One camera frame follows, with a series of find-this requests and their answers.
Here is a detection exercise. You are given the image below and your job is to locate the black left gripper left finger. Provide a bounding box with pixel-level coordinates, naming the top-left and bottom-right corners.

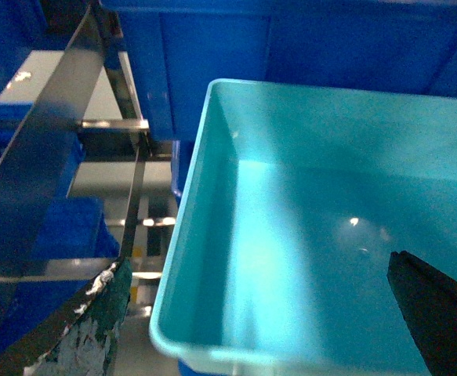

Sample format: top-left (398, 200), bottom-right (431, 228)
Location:
top-left (0, 258), bottom-right (132, 375)

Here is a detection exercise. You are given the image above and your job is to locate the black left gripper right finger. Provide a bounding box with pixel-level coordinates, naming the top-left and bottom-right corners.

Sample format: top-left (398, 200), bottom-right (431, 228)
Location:
top-left (387, 251), bottom-right (457, 375)

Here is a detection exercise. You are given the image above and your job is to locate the teal plastic bin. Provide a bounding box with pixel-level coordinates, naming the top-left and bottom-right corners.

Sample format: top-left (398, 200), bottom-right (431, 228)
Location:
top-left (149, 79), bottom-right (457, 375)

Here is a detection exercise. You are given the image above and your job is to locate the large blue bin behind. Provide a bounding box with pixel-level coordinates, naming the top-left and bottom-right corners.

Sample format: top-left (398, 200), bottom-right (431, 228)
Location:
top-left (103, 1), bottom-right (457, 141)

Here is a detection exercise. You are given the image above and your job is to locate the stainless steel shelf frame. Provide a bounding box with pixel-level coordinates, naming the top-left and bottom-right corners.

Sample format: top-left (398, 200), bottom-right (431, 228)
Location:
top-left (0, 0), bottom-right (182, 314)

